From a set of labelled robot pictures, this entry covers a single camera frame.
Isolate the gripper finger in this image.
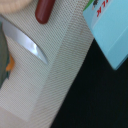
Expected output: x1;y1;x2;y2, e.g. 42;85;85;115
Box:
0;22;9;88

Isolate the yellow bread loaf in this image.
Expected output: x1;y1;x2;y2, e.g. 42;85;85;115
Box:
6;54;15;72

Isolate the red toy sausage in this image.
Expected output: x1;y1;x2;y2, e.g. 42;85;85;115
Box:
35;0;55;24

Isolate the light blue milk carton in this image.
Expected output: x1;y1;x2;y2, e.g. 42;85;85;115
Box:
83;0;128;70

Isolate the tan round plate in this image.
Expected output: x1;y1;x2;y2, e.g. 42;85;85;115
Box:
0;0;33;13

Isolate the beige woven placemat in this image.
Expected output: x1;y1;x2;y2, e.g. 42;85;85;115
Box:
0;0;93;128

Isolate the wooden handled knife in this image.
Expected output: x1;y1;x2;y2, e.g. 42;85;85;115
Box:
0;15;48;64

